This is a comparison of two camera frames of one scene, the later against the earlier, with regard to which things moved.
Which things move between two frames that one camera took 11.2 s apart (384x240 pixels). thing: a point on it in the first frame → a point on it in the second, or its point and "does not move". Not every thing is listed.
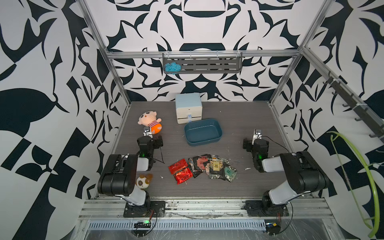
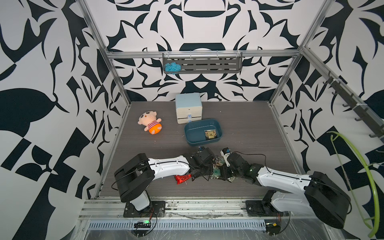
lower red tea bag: (183, 175) does not move
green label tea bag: (230, 173) → (216, 173)
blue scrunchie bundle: (172, 67) does not move
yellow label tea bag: (216, 170) → (210, 134)
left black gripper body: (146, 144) → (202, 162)
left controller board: (146, 224) does not move
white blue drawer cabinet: (189, 107) does not move
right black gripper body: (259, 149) → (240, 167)
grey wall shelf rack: (206, 62) does not move
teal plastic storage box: (201, 132) does not move
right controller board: (272, 228) does not move
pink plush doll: (148, 118) does not move
